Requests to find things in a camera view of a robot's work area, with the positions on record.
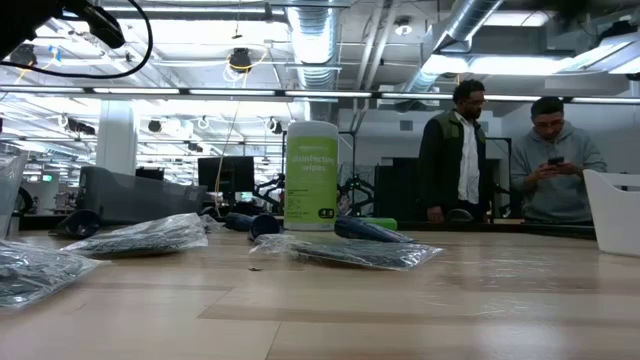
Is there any dark blue travel tube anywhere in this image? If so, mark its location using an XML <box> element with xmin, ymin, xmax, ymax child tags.
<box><xmin>248</xmin><ymin>213</ymin><xmax>282</xmax><ymax>241</ymax></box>
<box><xmin>48</xmin><ymin>208</ymin><xmax>104</xmax><ymax>240</ymax></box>
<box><xmin>223</xmin><ymin>212</ymin><xmax>254</xmax><ymax>232</ymax></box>
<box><xmin>333</xmin><ymin>215</ymin><xmax>416</xmax><ymax>245</ymax></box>

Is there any small green bottle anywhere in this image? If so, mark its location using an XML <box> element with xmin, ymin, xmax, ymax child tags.
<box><xmin>357</xmin><ymin>216</ymin><xmax>399</xmax><ymax>232</ymax></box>

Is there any black item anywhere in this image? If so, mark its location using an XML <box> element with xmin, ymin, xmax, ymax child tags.
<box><xmin>0</xmin><ymin>238</ymin><xmax>104</xmax><ymax>310</ymax></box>
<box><xmin>59</xmin><ymin>212</ymin><xmax>210</xmax><ymax>259</ymax></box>
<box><xmin>248</xmin><ymin>232</ymin><xmax>445</xmax><ymax>272</ymax></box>

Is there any green disinfecting wipes canister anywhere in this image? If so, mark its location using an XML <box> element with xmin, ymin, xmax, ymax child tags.
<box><xmin>283</xmin><ymin>120</ymin><xmax>340</xmax><ymax>232</ymax></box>

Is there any black background monitor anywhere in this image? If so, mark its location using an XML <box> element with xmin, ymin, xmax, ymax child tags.
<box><xmin>196</xmin><ymin>155</ymin><xmax>256</xmax><ymax>195</ymax></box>

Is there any person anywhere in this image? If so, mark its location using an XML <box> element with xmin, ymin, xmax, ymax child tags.
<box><xmin>508</xmin><ymin>96</ymin><xmax>609</xmax><ymax>225</ymax></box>
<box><xmin>417</xmin><ymin>78</ymin><xmax>495</xmax><ymax>224</ymax></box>

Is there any black ceiling device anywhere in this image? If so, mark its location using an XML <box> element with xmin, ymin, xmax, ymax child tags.
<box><xmin>228</xmin><ymin>47</ymin><xmax>254</xmax><ymax>75</ymax></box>

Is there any white building column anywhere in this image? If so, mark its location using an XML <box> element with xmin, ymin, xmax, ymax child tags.
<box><xmin>95</xmin><ymin>99</ymin><xmax>138</xmax><ymax>176</ymax></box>

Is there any white plastic bin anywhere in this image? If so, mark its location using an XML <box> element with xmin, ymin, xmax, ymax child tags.
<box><xmin>582</xmin><ymin>168</ymin><xmax>640</xmax><ymax>259</ymax></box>

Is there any clear plastic bin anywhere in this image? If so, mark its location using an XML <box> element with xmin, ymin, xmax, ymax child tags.
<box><xmin>0</xmin><ymin>152</ymin><xmax>29</xmax><ymax>241</ymax></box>

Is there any silver ventilation duct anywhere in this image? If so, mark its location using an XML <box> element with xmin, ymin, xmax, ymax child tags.
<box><xmin>399</xmin><ymin>0</ymin><xmax>504</xmax><ymax>96</ymax></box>
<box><xmin>285</xmin><ymin>0</ymin><xmax>342</xmax><ymax>124</ymax></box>

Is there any black aluminium table frame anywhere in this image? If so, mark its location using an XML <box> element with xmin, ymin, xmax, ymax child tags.
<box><xmin>0</xmin><ymin>85</ymin><xmax>640</xmax><ymax>241</ymax></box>

